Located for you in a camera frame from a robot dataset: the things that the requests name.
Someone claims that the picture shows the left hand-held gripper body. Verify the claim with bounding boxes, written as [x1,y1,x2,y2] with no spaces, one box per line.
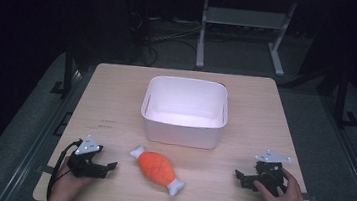
[65,131,106,181]

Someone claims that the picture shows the orange plush meat toy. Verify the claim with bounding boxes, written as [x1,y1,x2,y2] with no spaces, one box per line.
[125,144,190,199]

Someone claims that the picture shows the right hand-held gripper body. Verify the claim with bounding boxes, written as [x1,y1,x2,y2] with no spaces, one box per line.
[250,148,294,198]

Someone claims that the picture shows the person's left hand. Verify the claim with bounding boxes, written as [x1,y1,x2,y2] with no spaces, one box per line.
[45,153,101,201]

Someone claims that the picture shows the white plastic bin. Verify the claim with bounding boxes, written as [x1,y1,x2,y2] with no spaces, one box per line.
[137,73,233,152]

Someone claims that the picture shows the black metal stand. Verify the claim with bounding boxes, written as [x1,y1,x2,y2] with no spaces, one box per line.
[330,68,357,131]
[49,38,80,101]

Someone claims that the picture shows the bundle of floor cables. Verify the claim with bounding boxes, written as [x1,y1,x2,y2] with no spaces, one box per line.
[121,9,203,72]

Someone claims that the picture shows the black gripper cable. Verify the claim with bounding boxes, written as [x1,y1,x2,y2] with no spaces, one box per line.
[45,137,84,201]

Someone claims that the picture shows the white metal table frame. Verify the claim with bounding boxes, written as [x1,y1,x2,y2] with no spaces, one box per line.
[194,0,299,79]

